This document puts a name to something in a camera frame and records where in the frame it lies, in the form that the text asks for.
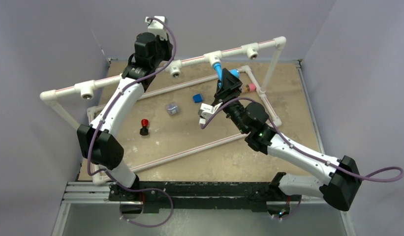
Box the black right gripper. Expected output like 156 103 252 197
211 68 248 134

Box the blue water faucet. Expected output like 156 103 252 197
212 62 240 81

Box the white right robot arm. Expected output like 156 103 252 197
213 68 362 211

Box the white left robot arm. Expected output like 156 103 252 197
77 32 174 201

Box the pink capped candy bottle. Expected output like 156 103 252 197
241 83 256 93

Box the blue rectangular box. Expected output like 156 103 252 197
192 93 204 103

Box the clear box of clips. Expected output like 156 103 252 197
165 102 180 116

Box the red black stamp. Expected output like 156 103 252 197
139 119 149 136

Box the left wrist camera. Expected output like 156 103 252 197
145 16 168 39

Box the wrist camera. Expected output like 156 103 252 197
145 16 168 39
198 102 223 129

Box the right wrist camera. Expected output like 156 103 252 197
198 102 223 129

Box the white PVC pipe frame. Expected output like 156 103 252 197
40 37 296 185

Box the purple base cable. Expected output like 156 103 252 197
119 190 174 229

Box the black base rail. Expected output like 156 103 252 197
108 173 301 215

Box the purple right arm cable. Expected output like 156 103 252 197
199 97 404 183

